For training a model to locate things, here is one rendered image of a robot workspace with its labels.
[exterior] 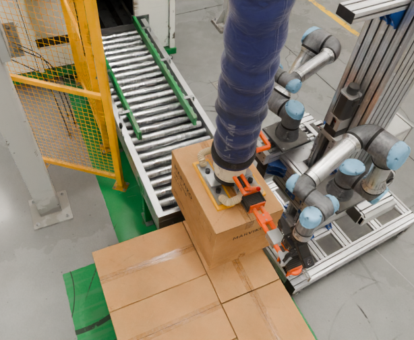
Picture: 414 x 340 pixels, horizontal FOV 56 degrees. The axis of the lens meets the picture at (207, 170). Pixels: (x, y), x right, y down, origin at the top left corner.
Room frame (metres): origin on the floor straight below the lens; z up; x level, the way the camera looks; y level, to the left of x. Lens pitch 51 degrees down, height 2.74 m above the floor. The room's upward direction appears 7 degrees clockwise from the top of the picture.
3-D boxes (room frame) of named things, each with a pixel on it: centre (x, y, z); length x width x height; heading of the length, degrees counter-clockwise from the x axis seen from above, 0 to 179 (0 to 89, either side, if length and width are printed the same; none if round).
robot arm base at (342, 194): (1.36, -0.75, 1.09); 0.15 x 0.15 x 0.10
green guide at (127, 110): (2.69, 0.96, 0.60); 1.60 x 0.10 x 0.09; 29
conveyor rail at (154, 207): (2.35, 0.84, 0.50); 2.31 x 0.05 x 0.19; 29
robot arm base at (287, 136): (1.77, -0.47, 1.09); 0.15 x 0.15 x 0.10
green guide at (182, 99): (2.95, 0.49, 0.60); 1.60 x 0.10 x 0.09; 29
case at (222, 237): (1.33, -0.11, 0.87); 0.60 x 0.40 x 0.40; 30
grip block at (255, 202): (1.10, -0.24, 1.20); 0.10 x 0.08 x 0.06; 119
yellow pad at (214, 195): (1.27, -0.04, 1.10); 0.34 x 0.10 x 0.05; 29
